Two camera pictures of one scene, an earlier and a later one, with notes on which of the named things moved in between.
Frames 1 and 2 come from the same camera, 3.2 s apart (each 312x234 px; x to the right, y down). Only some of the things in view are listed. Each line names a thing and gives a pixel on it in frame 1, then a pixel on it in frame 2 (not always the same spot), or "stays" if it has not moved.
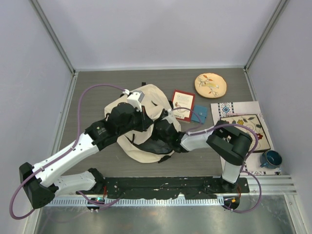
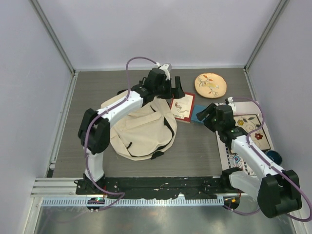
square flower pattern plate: [252, 122] stays
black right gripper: [153, 129] to [210, 110]
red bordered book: [183, 99] stays
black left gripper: [146, 121] to [176, 92]
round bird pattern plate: [210, 85] stays
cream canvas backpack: [146, 146] stays
